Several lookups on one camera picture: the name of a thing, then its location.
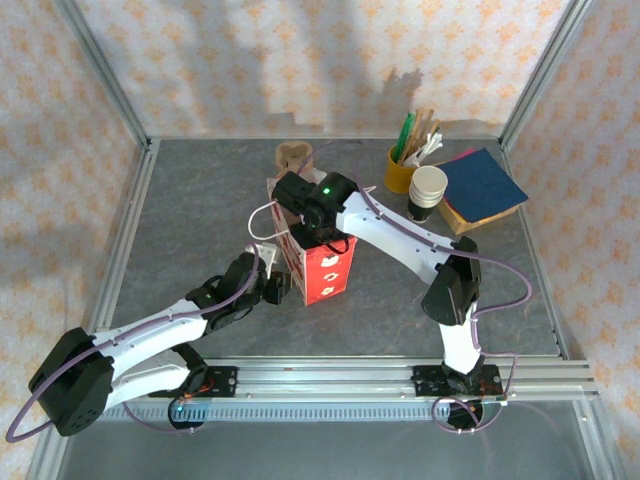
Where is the red white paper bag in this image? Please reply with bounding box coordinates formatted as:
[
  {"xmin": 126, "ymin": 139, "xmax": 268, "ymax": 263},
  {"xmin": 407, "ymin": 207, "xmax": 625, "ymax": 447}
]
[{"xmin": 248, "ymin": 167, "xmax": 359, "ymax": 307}]

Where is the stack of pulp cup carriers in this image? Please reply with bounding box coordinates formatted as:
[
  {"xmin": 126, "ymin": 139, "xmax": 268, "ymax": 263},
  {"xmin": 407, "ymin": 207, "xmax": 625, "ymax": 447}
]
[{"xmin": 276, "ymin": 141, "xmax": 325, "ymax": 185}]

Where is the yellow holder cup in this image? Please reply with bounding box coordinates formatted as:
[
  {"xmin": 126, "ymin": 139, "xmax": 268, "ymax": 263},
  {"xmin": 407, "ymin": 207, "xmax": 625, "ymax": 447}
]
[{"xmin": 384, "ymin": 144, "xmax": 420, "ymax": 195}]

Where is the green straw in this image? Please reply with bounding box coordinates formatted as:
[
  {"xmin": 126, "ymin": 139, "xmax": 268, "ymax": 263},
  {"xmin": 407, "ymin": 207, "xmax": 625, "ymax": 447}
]
[{"xmin": 393, "ymin": 112, "xmax": 417, "ymax": 164}]

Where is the stack of paper cups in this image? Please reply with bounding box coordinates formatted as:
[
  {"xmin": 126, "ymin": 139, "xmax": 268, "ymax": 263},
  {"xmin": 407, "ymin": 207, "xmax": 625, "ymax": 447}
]
[{"xmin": 405, "ymin": 165, "xmax": 450, "ymax": 224}]

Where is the white wrapped straw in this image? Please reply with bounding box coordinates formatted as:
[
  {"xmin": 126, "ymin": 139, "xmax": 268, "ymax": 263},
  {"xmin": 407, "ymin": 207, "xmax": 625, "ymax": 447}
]
[
  {"xmin": 403, "ymin": 142, "xmax": 445, "ymax": 169},
  {"xmin": 405, "ymin": 130, "xmax": 444, "ymax": 164}
]

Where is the wooden stirrer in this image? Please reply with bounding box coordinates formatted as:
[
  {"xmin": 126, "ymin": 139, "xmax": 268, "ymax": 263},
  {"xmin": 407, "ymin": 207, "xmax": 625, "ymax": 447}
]
[
  {"xmin": 412, "ymin": 110, "xmax": 435, "ymax": 156},
  {"xmin": 403, "ymin": 107, "xmax": 426, "ymax": 154},
  {"xmin": 419, "ymin": 118, "xmax": 442, "ymax": 151}
]

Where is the tan napkin stack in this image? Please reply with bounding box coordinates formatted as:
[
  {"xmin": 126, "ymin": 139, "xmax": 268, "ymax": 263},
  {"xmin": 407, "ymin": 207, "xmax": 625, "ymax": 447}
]
[{"xmin": 438, "ymin": 197, "xmax": 524, "ymax": 236}]

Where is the blue napkin stack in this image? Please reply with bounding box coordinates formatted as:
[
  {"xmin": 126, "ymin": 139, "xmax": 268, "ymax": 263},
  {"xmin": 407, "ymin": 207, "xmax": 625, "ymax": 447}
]
[{"xmin": 432, "ymin": 148, "xmax": 530, "ymax": 221}]

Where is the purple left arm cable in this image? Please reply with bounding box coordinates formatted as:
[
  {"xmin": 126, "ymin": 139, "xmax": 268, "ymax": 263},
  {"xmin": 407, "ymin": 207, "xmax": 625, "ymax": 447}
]
[{"xmin": 7, "ymin": 243, "xmax": 261, "ymax": 436}]

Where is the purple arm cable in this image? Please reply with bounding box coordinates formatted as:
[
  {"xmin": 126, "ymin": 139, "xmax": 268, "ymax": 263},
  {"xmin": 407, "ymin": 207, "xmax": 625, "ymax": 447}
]
[
  {"xmin": 298, "ymin": 141, "xmax": 534, "ymax": 436},
  {"xmin": 7, "ymin": 243, "xmax": 261, "ymax": 436}
]

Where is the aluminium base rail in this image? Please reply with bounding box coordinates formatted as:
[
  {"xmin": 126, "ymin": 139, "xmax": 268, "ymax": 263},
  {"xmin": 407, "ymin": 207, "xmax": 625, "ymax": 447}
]
[{"xmin": 54, "ymin": 355, "xmax": 599, "ymax": 402}]

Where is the grey slotted cable duct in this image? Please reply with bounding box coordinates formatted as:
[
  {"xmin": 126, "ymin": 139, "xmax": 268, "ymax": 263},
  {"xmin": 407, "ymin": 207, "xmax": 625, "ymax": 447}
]
[{"xmin": 67, "ymin": 402, "xmax": 454, "ymax": 422}]

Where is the aluminium table side rail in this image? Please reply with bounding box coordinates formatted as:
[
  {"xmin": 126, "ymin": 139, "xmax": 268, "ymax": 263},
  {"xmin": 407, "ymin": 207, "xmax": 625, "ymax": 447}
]
[
  {"xmin": 499, "ymin": 139, "xmax": 621, "ymax": 480},
  {"xmin": 27, "ymin": 139, "xmax": 161, "ymax": 480}
]

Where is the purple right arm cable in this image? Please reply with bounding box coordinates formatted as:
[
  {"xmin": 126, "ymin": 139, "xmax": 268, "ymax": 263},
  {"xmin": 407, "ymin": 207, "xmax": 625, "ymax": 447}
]
[{"xmin": 298, "ymin": 141, "xmax": 534, "ymax": 436}]

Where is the aluminium frame post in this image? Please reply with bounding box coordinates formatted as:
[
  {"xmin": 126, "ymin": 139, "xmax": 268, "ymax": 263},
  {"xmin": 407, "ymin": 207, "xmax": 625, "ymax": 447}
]
[
  {"xmin": 498, "ymin": 0, "xmax": 596, "ymax": 151},
  {"xmin": 52, "ymin": 0, "xmax": 154, "ymax": 151}
]

